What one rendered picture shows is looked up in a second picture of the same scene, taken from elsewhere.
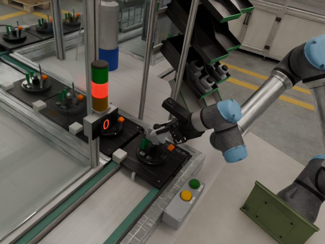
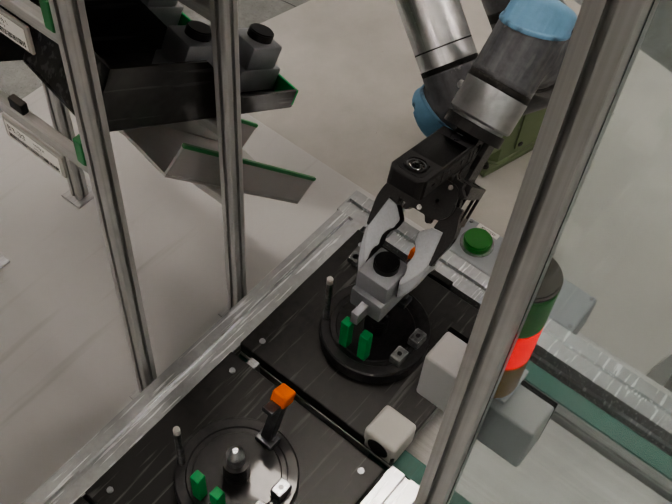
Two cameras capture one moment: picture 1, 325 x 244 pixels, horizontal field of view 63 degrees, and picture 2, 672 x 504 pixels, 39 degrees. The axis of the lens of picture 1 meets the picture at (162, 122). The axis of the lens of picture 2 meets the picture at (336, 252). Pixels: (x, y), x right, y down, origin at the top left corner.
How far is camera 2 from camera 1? 1.02 m
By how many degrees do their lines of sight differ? 56
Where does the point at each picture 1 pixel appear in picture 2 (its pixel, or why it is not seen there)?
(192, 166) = (407, 234)
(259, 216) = (525, 137)
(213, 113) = (542, 58)
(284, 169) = (344, 37)
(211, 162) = (323, 200)
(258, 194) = not seen: hidden behind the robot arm
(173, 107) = (440, 164)
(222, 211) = (494, 215)
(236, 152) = not seen: hidden behind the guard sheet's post
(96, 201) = not seen: outside the picture
